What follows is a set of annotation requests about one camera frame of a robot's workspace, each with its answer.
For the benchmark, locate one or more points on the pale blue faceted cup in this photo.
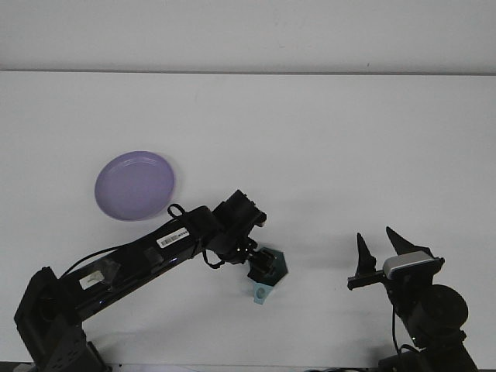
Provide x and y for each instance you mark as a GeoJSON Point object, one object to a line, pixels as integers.
{"type": "Point", "coordinates": [282, 267]}

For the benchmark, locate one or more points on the pale purple round plate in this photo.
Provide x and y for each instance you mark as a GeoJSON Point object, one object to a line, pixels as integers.
{"type": "Point", "coordinates": [133, 186]}

